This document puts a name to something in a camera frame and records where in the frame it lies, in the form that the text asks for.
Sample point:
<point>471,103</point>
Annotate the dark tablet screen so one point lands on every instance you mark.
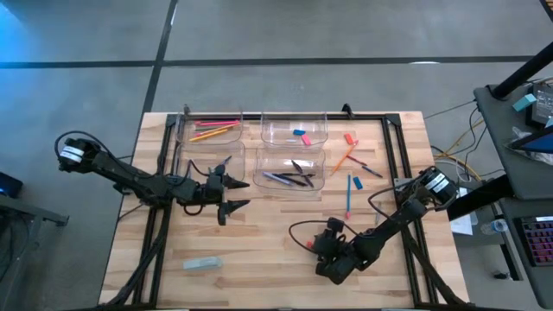
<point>535,144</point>

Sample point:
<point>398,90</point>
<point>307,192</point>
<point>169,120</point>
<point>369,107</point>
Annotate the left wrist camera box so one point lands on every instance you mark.
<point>211,190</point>

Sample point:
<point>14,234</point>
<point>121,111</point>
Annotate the slim black grey pen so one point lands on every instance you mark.
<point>298,181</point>

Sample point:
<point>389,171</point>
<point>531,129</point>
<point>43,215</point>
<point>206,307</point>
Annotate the blue eraser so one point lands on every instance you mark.
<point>357,182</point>
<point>299,132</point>

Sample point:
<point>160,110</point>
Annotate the clear water bottle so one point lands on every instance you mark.
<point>497,226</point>

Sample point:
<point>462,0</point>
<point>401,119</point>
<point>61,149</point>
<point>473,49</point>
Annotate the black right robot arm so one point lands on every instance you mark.
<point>406,207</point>

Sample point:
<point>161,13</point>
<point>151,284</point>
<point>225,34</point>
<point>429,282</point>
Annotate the orange pencil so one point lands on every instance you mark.
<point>220,130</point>
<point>345,157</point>

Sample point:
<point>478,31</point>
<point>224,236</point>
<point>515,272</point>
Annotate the grey metal cart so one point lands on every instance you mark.
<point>34,211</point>

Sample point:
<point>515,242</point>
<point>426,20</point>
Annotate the flat rectangular block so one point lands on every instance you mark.
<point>202,263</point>

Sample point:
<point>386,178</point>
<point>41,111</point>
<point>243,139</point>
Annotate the black slanted support pole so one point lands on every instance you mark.
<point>523,71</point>
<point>479,198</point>

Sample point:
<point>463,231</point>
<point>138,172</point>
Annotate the dark red crayon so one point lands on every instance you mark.
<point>357,160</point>

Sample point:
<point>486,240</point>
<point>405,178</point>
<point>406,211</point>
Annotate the dark blue crayon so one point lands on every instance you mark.
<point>225,160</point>

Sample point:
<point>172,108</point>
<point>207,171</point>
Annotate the black aluminium table frame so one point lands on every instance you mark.
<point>252,116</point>

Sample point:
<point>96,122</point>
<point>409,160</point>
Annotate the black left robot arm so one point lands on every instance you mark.
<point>129,175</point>

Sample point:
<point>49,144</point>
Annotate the grey pencil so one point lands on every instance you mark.
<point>377,213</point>

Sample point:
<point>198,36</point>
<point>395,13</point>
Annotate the yellow pencil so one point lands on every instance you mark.
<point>207,136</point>

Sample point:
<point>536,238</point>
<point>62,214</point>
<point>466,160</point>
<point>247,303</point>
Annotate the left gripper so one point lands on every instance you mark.
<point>221,170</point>

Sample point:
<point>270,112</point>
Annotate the backlit computer keyboard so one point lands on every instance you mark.
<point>538,239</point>

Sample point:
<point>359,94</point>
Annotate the clear plastic bin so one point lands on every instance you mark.
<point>268,160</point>
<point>235,151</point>
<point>235,139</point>
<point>315,125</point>

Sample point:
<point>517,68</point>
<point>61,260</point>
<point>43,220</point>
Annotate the blue pencil pink eraser tip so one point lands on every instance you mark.
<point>348,196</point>

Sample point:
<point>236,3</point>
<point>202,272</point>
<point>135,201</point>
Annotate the purple grip clear pen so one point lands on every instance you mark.
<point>274,178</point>

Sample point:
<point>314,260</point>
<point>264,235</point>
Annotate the grey desk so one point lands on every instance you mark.
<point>545,285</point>
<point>497,129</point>

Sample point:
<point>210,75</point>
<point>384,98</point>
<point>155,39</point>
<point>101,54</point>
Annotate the dark blue pen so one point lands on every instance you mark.
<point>372,171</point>

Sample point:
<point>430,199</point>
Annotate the black box blue light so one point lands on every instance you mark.
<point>10,185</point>

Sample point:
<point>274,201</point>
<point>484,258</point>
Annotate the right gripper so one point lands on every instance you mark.
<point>334,224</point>

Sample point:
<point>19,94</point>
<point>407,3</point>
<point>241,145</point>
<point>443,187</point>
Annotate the black clamp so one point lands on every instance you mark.
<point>347,110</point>
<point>186,110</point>

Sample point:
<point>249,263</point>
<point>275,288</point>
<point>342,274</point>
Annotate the black device box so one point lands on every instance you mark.
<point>542,108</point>

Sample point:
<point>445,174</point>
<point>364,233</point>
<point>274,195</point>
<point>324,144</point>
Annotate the pink eraser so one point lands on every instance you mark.
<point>306,139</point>

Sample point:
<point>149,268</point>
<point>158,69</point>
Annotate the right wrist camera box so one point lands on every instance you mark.
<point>338,250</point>

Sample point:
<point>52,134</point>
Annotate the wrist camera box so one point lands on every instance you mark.
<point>338,250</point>
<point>211,190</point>

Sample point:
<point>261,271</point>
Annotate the small black object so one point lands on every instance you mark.
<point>502,275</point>

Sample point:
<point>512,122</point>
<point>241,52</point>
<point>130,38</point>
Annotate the white paper sheet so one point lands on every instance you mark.
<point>462,224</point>

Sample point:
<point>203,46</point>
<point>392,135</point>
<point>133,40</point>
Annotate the teal box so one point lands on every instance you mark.
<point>525,103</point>

